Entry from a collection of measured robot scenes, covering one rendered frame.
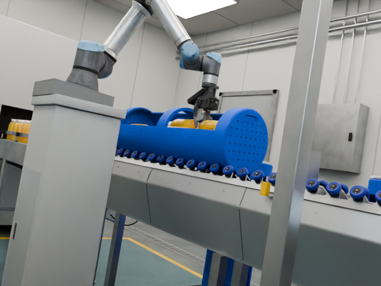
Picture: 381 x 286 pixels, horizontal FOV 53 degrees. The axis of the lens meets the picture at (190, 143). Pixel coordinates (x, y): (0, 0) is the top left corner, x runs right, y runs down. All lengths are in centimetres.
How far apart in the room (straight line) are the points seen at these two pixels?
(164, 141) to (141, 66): 561
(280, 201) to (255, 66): 533
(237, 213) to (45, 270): 80
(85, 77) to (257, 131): 78
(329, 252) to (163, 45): 676
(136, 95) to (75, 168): 568
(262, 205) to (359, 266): 37
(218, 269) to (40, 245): 71
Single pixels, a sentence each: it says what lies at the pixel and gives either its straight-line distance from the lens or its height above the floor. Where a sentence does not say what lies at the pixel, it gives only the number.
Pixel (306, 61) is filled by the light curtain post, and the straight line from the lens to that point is 110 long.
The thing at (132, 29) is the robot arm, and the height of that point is 156.
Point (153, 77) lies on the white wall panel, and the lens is 750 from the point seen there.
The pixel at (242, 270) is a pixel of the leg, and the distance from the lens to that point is 169.
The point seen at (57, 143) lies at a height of 96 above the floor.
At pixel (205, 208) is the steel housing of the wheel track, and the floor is 79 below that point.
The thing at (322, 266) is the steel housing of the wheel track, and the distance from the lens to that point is 130.
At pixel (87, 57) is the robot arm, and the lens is 179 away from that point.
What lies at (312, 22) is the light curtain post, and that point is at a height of 139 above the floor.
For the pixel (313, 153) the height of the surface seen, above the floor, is 107.
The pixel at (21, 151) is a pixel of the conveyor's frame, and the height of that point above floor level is 83.
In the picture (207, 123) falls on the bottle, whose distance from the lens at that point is 176.
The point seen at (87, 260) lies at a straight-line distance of 178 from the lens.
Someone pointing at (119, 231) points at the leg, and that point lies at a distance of 244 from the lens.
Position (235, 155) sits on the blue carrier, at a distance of 157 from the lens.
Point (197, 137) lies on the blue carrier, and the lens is 164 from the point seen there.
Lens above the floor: 97
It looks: 3 degrees up
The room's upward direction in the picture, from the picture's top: 9 degrees clockwise
